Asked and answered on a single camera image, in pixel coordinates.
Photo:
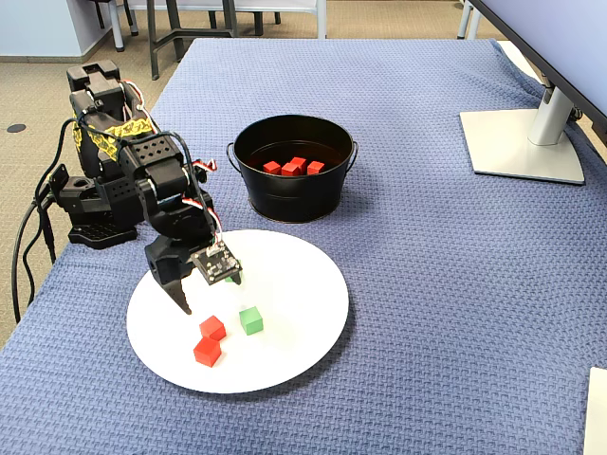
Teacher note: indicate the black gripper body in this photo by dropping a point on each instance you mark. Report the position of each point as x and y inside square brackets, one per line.
[167, 263]

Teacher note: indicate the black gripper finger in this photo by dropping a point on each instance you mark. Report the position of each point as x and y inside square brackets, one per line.
[178, 294]

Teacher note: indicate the white round plate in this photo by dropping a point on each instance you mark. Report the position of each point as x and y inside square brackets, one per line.
[294, 341]

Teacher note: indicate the green cube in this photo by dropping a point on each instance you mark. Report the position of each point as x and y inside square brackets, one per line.
[251, 321]
[231, 279]

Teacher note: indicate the black metal bucket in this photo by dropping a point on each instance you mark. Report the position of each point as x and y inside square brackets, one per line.
[294, 199]

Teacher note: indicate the black floor disc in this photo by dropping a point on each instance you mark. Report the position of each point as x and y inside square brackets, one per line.
[16, 128]

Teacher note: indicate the white desk with legs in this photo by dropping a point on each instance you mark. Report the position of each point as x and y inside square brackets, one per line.
[117, 28]

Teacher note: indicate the dark chair legs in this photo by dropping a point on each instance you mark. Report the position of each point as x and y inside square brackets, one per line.
[258, 23]
[132, 19]

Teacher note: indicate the blue woven tablecloth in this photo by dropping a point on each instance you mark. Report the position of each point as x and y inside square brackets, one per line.
[427, 284]

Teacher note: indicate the monitor with silver stand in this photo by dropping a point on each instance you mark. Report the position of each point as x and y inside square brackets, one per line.
[521, 147]

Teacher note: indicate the white desk legs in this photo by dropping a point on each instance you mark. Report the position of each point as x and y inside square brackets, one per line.
[462, 23]

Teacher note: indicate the white flat object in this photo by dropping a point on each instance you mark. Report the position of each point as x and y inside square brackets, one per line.
[597, 417]

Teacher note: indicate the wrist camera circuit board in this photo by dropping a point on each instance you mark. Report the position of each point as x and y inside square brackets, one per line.
[215, 265]

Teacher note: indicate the dark grey metal frame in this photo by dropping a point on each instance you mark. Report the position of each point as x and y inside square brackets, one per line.
[152, 42]

